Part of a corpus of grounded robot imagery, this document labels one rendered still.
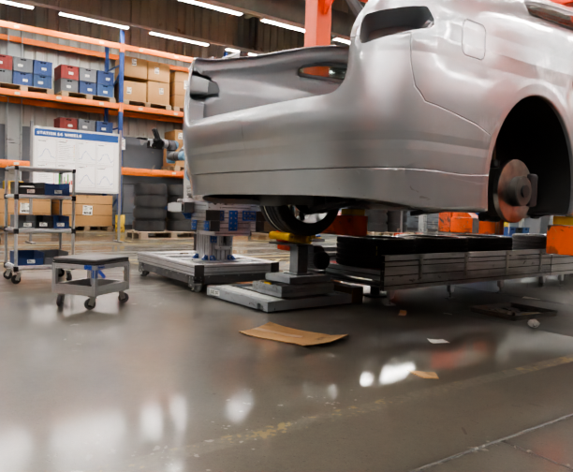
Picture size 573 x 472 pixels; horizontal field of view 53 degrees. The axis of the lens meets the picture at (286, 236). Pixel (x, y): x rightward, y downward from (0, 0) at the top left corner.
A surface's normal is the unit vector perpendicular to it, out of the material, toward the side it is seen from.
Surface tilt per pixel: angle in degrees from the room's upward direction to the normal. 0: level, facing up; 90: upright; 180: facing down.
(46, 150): 90
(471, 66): 90
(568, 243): 90
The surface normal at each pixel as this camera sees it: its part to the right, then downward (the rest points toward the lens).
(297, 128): -0.73, 0.15
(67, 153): 0.58, 0.06
